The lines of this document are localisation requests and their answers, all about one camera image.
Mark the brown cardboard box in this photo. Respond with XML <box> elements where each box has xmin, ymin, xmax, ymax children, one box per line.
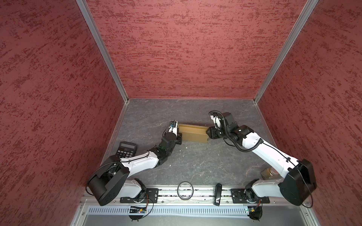
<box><xmin>178</xmin><ymin>124</ymin><xmax>209</xmax><ymax>143</ymax></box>

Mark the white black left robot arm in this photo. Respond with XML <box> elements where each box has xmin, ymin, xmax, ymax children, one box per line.
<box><xmin>85</xmin><ymin>132</ymin><xmax>182</xmax><ymax>206</ymax></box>

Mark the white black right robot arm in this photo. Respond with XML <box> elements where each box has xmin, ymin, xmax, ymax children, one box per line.
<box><xmin>206</xmin><ymin>110</ymin><xmax>317</xmax><ymax>206</ymax></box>

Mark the black desk calculator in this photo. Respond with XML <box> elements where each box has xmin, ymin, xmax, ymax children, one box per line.
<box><xmin>116</xmin><ymin>141</ymin><xmax>137</xmax><ymax>159</ymax></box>

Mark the jar with pink lid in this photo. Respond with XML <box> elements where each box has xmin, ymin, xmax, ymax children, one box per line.
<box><xmin>261</xmin><ymin>168</ymin><xmax>281</xmax><ymax>180</ymax></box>

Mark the black rectangular remote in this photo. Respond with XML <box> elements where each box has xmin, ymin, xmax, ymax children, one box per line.
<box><xmin>214</xmin><ymin>183</ymin><xmax>222</xmax><ymax>206</ymax></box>

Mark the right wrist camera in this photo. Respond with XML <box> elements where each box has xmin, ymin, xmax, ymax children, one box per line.
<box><xmin>210</xmin><ymin>114</ymin><xmax>222</xmax><ymax>130</ymax></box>

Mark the black cable ring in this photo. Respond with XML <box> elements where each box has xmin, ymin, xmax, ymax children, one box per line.
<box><xmin>177</xmin><ymin>181</ymin><xmax>195</xmax><ymax>201</ymax></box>

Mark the aluminium front frame rail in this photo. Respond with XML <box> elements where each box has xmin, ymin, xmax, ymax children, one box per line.
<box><xmin>80</xmin><ymin>186</ymin><xmax>310</xmax><ymax>206</ymax></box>

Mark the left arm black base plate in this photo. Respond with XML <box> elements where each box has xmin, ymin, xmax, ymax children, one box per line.
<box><xmin>120</xmin><ymin>188</ymin><xmax>159</xmax><ymax>204</ymax></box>

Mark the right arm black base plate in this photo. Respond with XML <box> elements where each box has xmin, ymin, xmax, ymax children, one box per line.
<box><xmin>231</xmin><ymin>188</ymin><xmax>270</xmax><ymax>204</ymax></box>

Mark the left rear aluminium corner post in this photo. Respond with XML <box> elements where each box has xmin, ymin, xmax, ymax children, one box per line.
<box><xmin>76</xmin><ymin>0</ymin><xmax>129</xmax><ymax>104</ymax></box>

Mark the aluminium corner post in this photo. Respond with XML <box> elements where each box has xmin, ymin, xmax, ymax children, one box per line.
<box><xmin>76</xmin><ymin>0</ymin><xmax>129</xmax><ymax>104</ymax></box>
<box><xmin>254</xmin><ymin>0</ymin><xmax>319</xmax><ymax>105</ymax></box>

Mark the right rear aluminium corner post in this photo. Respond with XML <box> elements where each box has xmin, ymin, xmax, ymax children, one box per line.
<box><xmin>254</xmin><ymin>0</ymin><xmax>319</xmax><ymax>105</ymax></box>

